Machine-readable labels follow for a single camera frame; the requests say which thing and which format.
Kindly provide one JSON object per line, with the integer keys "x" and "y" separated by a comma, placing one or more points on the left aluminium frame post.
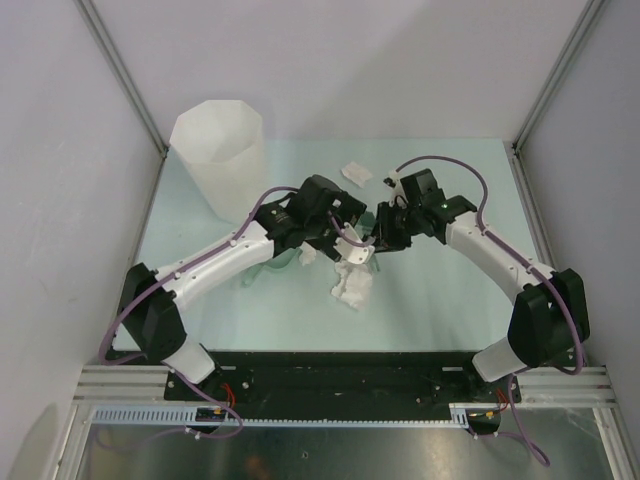
{"x": 108, "y": 48}

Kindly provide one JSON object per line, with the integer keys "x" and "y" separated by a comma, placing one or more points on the green plastic dustpan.
{"x": 275, "y": 265}

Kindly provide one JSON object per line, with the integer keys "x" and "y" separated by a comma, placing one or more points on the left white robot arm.
{"x": 153, "y": 300}

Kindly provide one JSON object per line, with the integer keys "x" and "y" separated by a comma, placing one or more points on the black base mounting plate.
{"x": 345, "y": 385}

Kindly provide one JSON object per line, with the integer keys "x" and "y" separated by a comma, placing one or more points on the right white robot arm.
{"x": 549, "y": 314}

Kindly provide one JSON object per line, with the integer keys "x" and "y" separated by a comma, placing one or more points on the aluminium frame post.
{"x": 569, "y": 54}
{"x": 108, "y": 48}

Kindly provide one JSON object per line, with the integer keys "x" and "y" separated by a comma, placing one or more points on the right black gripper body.
{"x": 397, "y": 225}

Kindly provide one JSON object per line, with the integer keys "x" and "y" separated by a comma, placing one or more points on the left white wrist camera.
{"x": 353, "y": 250}

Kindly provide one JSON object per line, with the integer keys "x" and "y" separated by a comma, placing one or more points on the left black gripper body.
{"x": 322, "y": 235}

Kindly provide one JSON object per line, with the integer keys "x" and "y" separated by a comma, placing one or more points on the green hand brush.
{"x": 366, "y": 227}

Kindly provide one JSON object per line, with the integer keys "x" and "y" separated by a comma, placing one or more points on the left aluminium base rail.
{"x": 122, "y": 384}

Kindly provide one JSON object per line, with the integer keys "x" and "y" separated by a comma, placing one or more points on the right aluminium side rail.
{"x": 547, "y": 387}

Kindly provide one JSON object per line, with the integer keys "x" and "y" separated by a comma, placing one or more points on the white faceted waste bin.
{"x": 221, "y": 145}

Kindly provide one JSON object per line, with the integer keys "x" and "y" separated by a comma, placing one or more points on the right aluminium frame post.
{"x": 569, "y": 54}

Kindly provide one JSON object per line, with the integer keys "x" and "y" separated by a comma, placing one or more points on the grey slotted cable duct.
{"x": 451, "y": 417}

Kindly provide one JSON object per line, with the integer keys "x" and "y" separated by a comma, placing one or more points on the large bottom paper scrap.
{"x": 354, "y": 284}

